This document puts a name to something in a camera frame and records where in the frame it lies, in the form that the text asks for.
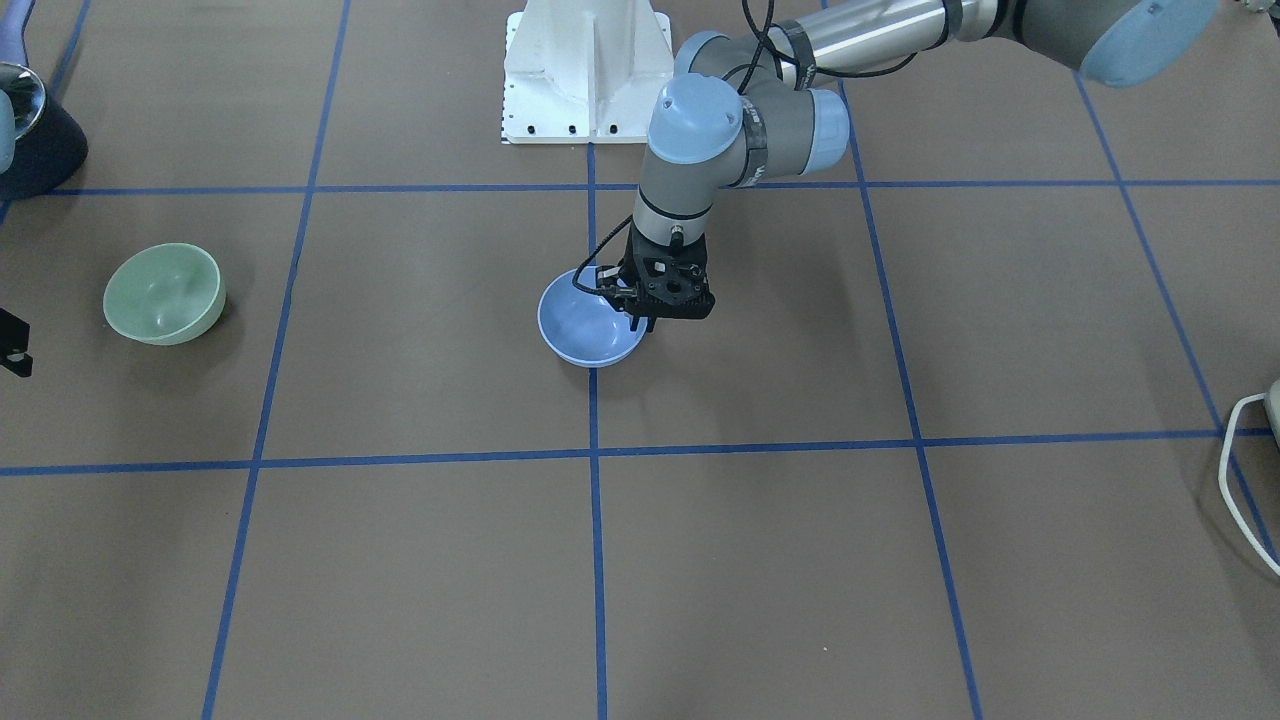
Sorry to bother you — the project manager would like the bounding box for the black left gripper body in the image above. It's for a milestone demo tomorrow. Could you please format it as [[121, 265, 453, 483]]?
[[618, 228, 716, 320]]

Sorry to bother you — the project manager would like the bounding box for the blue bowl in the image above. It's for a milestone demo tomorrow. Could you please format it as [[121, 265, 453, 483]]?
[[538, 270, 645, 368]]

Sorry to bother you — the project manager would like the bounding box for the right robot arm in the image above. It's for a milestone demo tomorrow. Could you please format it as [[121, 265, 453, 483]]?
[[1, 92, 35, 378]]

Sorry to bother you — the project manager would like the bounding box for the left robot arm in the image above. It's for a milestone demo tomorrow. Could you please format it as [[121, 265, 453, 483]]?
[[572, 1, 1219, 331]]

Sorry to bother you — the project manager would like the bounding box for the green bowl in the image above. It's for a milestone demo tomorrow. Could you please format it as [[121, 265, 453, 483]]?
[[102, 243, 227, 346]]

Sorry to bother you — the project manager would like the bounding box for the dark blue saucepan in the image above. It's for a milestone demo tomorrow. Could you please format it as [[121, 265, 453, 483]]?
[[1, 1, 88, 201]]

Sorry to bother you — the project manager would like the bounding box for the chrome and white toaster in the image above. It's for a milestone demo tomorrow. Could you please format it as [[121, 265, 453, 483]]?
[[1263, 379, 1280, 439]]

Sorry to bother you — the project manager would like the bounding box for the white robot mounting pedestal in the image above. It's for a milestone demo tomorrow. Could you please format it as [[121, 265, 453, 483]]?
[[500, 1, 675, 145]]

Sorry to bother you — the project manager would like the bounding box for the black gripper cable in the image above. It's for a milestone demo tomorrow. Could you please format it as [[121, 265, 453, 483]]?
[[572, 0, 922, 293]]

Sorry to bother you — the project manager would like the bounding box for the white toaster power cable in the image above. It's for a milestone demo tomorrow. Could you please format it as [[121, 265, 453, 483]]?
[[1219, 393, 1280, 578]]

